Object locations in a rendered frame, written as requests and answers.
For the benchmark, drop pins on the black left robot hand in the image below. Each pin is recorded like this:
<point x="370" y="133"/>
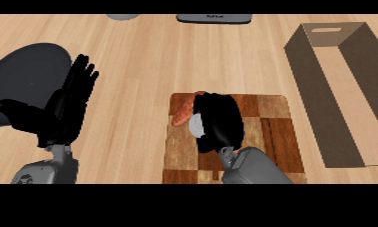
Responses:
<point x="68" y="104"/>

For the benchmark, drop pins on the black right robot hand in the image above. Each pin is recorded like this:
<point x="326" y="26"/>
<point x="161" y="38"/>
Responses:
<point x="220" y="121"/>

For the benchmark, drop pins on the orange can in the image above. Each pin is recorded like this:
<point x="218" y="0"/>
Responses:
<point x="192" y="117"/>

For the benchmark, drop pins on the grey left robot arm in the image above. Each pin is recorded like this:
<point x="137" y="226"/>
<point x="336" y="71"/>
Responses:
<point x="48" y="167"/>

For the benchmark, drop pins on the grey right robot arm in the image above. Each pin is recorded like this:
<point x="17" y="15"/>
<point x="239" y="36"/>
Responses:
<point x="251" y="167"/>

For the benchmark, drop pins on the checkered wooden cutting board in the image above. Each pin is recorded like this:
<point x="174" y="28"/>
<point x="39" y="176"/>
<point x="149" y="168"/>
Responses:
<point x="274" y="131"/>

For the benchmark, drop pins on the open cardboard box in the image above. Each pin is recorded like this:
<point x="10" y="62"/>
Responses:
<point x="339" y="97"/>

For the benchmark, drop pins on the dark grey round plate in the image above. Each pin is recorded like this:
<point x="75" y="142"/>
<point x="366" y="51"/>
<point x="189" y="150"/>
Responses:
<point x="29" y="74"/>

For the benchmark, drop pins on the grey round object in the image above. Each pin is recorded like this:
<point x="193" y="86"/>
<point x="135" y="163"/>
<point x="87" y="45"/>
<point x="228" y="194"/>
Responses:
<point x="122" y="16"/>

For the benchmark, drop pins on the grey flat appliance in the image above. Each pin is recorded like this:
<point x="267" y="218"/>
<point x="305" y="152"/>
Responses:
<point x="214" y="18"/>

